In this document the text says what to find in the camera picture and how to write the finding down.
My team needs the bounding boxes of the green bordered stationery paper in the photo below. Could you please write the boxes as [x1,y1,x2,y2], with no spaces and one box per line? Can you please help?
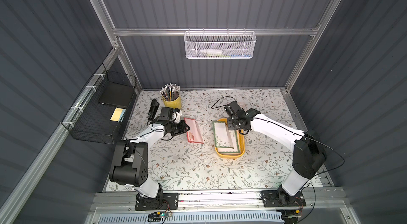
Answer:
[213,121,232,148]

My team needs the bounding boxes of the bundle of pencils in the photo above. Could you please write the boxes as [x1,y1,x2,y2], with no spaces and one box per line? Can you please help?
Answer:
[160,84,180,102]

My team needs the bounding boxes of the yellow storage tray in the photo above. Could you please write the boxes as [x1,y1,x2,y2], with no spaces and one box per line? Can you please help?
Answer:
[213,119,245,159]

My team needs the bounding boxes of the yellow pencil cup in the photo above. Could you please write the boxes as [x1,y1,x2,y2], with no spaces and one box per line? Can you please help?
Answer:
[162,96,182,109]

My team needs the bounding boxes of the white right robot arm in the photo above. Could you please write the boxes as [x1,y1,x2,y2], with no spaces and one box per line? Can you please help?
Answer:
[224,101,327,198]

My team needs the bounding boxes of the yellow sticky notes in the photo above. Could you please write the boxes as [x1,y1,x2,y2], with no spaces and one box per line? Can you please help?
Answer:
[110,107,126,122]

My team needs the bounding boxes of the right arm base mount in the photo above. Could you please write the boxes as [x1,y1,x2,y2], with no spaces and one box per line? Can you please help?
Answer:
[259,190,306,209]

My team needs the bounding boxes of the black notebook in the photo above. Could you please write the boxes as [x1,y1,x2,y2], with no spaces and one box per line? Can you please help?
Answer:
[98,83,134,108]

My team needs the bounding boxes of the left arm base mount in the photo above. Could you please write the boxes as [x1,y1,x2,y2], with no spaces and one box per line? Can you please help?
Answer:
[135,193,179,211]

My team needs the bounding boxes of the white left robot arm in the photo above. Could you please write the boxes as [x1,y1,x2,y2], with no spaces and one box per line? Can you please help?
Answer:
[109,107,190,199]

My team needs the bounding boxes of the white glue bottle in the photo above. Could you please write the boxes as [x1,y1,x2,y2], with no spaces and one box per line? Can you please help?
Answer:
[200,49,223,56]

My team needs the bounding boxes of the red bordered stationery paper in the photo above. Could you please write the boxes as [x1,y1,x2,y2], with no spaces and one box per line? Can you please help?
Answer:
[184,118,204,144]

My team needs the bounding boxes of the black wire wall basket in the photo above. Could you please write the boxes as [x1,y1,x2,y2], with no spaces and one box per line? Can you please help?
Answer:
[62,67,137,144]

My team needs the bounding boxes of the black camera cable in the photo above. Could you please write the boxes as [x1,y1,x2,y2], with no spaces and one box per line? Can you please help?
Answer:
[210,96,236,110]

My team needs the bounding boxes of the white mesh wall basket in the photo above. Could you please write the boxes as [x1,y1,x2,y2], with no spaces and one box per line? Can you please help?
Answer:
[184,30,256,59]

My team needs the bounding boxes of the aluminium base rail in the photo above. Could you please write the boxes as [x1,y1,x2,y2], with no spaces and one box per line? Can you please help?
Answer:
[89,186,350,214]

